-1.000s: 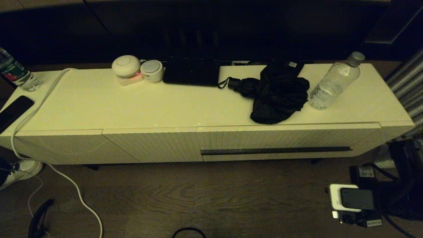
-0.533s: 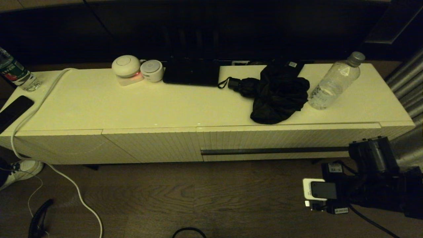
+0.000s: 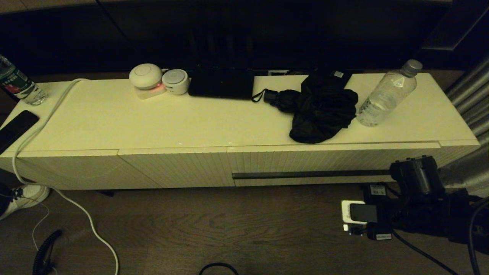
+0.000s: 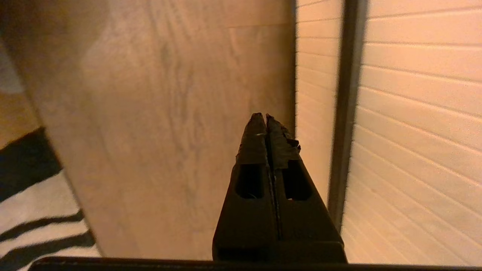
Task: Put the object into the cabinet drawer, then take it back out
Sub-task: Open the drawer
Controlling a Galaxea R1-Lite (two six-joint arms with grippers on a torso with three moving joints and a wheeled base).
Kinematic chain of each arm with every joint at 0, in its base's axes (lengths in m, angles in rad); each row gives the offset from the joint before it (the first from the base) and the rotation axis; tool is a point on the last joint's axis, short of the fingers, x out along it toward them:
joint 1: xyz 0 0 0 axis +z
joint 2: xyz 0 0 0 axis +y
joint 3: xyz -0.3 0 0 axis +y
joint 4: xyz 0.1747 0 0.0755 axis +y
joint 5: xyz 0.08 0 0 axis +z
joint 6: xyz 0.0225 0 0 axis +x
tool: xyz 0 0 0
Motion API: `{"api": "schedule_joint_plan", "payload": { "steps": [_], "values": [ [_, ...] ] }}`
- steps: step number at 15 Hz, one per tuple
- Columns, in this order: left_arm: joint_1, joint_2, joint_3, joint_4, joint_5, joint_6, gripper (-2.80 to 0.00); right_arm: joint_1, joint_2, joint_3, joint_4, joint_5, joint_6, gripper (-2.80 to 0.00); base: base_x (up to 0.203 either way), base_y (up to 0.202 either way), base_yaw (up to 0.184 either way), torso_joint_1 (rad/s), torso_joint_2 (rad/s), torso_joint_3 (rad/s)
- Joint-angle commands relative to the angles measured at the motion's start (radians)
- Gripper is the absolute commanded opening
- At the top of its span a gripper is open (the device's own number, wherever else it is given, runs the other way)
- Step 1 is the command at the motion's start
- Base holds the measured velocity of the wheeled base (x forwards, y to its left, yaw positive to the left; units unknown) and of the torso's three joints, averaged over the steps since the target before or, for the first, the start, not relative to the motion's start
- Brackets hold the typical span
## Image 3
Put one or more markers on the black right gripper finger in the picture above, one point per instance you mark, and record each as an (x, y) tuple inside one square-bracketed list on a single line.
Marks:
[(376, 193), (380, 233)]

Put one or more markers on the large black box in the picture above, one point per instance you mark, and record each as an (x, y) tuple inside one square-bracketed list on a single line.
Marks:
[(221, 86)]

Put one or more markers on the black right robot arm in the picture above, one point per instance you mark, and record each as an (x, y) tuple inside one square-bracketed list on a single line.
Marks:
[(420, 175)]

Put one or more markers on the black smartphone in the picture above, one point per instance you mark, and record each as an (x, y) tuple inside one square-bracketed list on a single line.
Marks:
[(15, 128)]

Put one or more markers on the white low cabinet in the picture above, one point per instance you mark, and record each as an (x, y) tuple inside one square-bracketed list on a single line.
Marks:
[(153, 122)]

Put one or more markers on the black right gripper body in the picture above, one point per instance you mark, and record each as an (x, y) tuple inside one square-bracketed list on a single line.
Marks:
[(393, 214)]

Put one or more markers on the white sneaker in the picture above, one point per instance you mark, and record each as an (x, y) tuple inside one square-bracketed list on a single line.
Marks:
[(30, 194)]

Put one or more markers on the small black set-top box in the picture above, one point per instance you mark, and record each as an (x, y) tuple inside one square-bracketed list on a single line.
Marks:
[(338, 75)]

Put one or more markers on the small white round speaker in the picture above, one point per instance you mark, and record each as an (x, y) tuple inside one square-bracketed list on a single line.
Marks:
[(175, 82)]

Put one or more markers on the water bottle with green label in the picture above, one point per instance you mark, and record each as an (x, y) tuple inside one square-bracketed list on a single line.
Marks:
[(15, 82)]

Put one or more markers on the white flat charging base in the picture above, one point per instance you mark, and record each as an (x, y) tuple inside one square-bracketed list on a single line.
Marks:
[(151, 94)]

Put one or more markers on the clear water bottle grey cap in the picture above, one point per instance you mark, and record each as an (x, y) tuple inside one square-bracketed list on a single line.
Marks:
[(382, 99)]

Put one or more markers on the white power strip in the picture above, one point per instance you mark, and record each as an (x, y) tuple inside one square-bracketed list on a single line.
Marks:
[(278, 72)]

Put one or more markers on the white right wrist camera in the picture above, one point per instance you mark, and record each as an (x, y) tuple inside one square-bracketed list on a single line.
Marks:
[(351, 214)]

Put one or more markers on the white dome shaped device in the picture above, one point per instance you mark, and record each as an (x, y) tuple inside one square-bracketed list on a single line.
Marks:
[(145, 76)]

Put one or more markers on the black umbrella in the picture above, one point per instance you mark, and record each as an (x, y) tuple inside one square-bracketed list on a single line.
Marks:
[(321, 114)]

